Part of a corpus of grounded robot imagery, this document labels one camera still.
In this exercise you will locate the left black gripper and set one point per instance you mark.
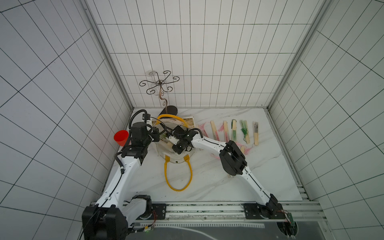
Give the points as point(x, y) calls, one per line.
point(156, 133)

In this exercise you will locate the green tasselled folding fan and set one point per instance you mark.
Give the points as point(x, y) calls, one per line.
point(245, 131)

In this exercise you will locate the pink tasselled folding fan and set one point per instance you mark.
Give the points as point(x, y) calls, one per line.
point(224, 128)

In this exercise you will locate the light green folding fan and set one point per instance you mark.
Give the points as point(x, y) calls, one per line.
point(234, 130)

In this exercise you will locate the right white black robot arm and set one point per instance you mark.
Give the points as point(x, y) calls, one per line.
point(234, 163)

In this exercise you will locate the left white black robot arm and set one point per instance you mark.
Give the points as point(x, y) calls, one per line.
point(112, 216)

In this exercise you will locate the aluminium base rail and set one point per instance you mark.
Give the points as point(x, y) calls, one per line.
point(221, 212)

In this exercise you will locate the white canvas tote bag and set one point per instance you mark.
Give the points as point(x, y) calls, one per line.
point(169, 147)

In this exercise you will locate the black scrolled metal stand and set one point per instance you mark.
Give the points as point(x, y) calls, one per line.
point(161, 87)

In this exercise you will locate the grey pink folding fan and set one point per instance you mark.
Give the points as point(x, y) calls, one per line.
point(256, 133)

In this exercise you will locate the red plastic goblet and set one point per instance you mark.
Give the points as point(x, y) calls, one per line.
point(121, 137)

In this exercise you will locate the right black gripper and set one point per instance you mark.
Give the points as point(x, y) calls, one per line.
point(177, 132)

